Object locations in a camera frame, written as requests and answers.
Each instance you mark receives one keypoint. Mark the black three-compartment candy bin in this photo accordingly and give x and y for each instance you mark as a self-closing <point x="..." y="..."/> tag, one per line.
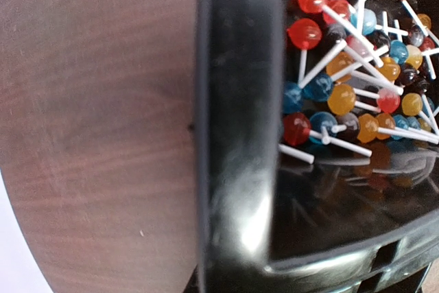
<point x="272" y="223"/>

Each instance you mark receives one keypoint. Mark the small round lollipops pile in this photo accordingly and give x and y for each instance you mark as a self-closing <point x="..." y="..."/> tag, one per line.
<point x="347" y="91"/>

